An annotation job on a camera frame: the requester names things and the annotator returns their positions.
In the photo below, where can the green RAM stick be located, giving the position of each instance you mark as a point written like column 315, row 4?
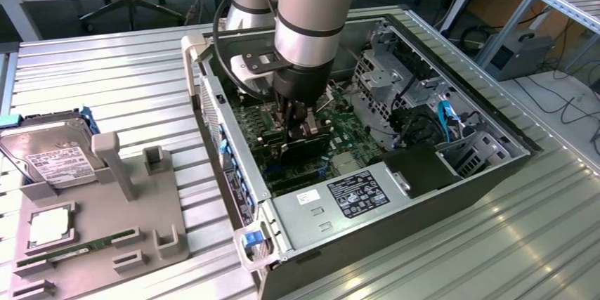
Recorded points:
column 94, row 244

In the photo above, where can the silver chipset heat sink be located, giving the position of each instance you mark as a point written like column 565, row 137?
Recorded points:
column 349, row 162

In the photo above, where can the blue case release latch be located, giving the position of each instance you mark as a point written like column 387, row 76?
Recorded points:
column 254, row 238

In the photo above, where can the hard disk with blue carrier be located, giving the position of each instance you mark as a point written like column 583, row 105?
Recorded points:
column 51, row 159

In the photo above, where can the aluminium slat frame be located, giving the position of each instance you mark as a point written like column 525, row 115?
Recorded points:
column 563, row 1

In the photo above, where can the grey box machine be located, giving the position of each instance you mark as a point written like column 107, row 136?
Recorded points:
column 515, row 54

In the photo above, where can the black office chair base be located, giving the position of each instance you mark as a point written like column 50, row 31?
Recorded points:
column 131, row 6

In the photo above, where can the grey parts rack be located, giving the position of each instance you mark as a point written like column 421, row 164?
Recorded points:
column 131, row 215

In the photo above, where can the grey power supply unit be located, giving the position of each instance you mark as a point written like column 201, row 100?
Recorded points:
column 329, row 208

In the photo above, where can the silver disk bay cage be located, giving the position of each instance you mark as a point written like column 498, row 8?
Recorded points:
column 385, row 78

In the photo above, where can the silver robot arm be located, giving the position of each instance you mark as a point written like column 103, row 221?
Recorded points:
column 305, row 33

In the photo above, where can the black open PC case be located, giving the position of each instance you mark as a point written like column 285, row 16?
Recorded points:
column 422, row 215

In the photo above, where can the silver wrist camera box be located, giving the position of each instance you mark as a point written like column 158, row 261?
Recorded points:
column 251, row 71

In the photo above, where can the green graphics card black shroud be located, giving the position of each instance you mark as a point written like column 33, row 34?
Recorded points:
column 305, row 150

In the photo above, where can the green Dell motherboard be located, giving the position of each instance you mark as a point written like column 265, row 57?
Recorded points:
column 350, row 138

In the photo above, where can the silver CPU chip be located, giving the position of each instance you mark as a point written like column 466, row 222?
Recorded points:
column 50, row 226

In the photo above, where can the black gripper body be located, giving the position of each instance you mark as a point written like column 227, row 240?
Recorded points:
column 302, row 84

